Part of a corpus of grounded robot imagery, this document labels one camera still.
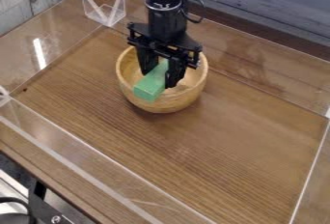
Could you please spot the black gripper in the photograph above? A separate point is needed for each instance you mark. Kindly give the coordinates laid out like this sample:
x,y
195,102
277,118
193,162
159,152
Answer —
x,y
162,37

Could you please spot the green rectangular block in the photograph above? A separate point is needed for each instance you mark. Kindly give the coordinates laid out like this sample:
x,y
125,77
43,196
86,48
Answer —
x,y
151,85

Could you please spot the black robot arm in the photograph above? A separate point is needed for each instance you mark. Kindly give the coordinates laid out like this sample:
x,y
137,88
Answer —
x,y
162,37

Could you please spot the brown wooden bowl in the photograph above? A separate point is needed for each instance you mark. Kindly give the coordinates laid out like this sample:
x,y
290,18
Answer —
x,y
175,98

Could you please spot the clear acrylic front wall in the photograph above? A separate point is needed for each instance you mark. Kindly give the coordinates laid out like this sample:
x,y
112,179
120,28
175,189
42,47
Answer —
x,y
95,182

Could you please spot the black metal table bracket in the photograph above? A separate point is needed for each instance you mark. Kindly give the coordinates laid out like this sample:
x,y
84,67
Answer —
x,y
43,211

